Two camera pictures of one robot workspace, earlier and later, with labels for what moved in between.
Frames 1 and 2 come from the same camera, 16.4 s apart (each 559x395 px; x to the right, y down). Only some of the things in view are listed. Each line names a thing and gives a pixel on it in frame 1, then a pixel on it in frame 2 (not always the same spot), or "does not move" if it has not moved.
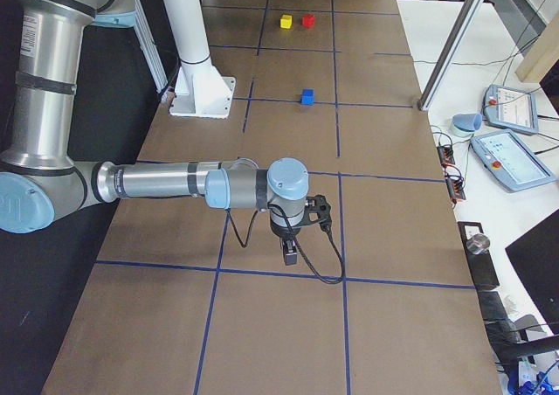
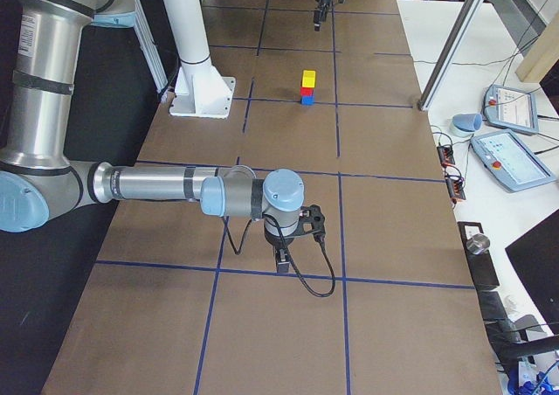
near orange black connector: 455,189 does not move
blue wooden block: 307,96 does not move
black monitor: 534,257 does not move
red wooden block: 308,20 → 307,92
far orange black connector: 446,155 does not move
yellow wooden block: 286,21 → 308,79
